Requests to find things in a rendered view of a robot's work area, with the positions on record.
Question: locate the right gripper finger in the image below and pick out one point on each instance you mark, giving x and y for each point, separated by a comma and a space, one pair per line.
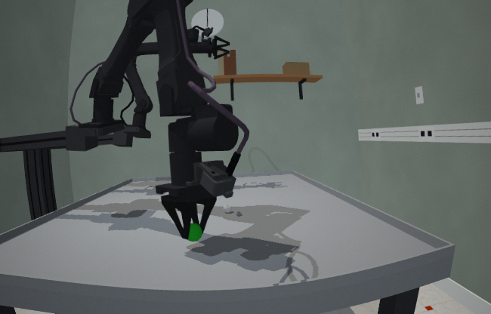
186, 213
208, 206

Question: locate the grey table edge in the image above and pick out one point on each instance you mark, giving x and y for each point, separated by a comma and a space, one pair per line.
443, 250

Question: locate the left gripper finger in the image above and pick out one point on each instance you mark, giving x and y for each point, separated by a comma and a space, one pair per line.
220, 55
215, 46

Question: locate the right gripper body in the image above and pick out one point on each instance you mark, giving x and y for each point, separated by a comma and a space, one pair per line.
186, 174

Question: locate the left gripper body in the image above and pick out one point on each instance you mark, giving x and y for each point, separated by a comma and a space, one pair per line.
201, 47

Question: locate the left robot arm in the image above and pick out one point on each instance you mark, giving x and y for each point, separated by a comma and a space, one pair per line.
143, 101

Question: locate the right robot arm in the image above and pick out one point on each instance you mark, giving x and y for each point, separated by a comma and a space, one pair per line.
209, 129

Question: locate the green ball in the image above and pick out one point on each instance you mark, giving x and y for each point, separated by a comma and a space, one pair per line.
195, 232

